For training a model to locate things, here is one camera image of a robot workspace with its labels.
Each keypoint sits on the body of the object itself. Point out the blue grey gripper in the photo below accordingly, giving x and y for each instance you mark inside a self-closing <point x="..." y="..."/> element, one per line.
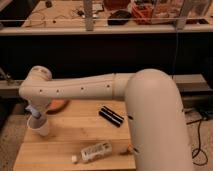
<point x="35" y="113"/>

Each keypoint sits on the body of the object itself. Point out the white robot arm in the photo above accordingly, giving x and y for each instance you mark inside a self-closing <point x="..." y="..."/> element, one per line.
<point x="154" y="109"/>

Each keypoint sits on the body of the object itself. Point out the orange round plate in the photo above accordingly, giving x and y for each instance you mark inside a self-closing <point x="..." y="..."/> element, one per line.
<point x="57" y="105"/>

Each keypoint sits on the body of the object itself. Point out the clear plastic bottle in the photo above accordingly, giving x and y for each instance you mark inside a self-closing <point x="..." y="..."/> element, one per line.
<point x="93" y="152"/>

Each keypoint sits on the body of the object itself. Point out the black object on bench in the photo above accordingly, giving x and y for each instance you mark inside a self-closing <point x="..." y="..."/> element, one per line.
<point x="119" y="17"/>

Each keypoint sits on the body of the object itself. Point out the orange basket on bench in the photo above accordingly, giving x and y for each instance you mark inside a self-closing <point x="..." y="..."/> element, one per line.
<point x="142" y="14"/>

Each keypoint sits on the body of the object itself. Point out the grey metal rail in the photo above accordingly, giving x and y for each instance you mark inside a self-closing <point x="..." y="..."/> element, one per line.
<point x="143" y="29"/>

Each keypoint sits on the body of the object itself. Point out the grey metal upright post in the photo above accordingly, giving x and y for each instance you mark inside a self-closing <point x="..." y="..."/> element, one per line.
<point x="88" y="14"/>

